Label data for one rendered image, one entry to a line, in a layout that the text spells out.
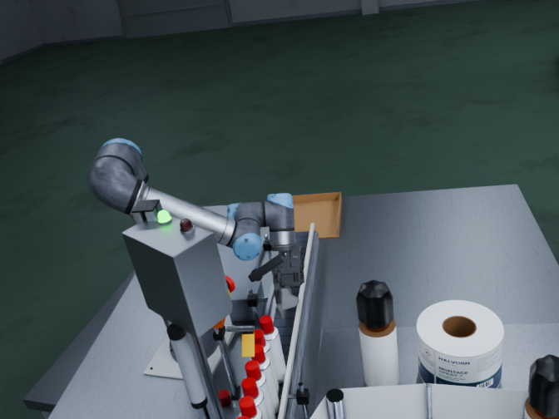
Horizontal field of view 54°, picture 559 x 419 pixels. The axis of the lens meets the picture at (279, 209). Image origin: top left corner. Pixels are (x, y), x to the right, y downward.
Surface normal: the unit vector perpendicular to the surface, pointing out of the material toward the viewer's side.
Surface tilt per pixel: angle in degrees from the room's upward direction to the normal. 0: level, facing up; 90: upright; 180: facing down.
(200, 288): 90
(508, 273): 0
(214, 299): 90
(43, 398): 0
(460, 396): 90
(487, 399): 90
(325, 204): 0
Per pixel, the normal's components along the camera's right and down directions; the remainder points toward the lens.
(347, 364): -0.15, -0.87
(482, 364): 0.23, 0.44
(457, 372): -0.34, 0.50
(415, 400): -0.07, 0.49
